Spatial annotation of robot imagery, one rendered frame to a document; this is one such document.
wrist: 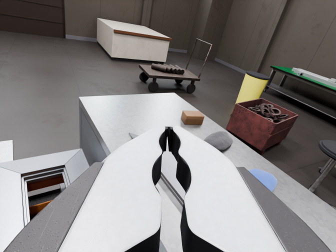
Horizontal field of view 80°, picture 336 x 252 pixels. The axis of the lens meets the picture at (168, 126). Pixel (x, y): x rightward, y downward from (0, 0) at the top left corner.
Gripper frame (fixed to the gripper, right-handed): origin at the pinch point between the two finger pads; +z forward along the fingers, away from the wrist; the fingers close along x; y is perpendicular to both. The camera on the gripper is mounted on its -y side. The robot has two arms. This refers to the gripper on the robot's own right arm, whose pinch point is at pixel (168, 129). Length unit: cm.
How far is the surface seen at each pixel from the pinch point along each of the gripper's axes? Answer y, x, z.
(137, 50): 101, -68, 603
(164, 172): 39, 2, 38
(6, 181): 52, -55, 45
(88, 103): 36, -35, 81
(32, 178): 56, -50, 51
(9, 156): 61, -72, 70
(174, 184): 39, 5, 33
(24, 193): 55, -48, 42
